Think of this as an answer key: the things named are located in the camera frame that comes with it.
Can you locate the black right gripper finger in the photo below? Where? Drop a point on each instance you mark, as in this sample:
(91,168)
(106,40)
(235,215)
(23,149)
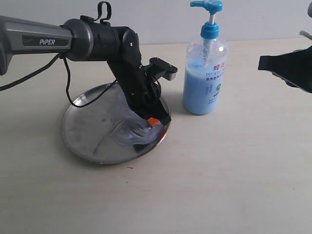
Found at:
(294,68)

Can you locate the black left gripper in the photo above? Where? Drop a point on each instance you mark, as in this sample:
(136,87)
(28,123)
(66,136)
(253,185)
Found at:
(142,98)

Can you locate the blue lotion pump bottle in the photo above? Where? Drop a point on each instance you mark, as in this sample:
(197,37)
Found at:
(205,63)

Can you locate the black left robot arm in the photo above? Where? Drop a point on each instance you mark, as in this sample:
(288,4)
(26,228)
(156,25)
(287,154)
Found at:
(85,40)

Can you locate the smeared light blue paste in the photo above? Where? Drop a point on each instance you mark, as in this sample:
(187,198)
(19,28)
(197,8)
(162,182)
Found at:
(123,127)

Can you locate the round stainless steel plate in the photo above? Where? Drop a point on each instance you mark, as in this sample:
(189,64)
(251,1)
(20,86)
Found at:
(82,129)

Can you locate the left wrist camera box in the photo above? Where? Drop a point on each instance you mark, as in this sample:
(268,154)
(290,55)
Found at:
(158,68)

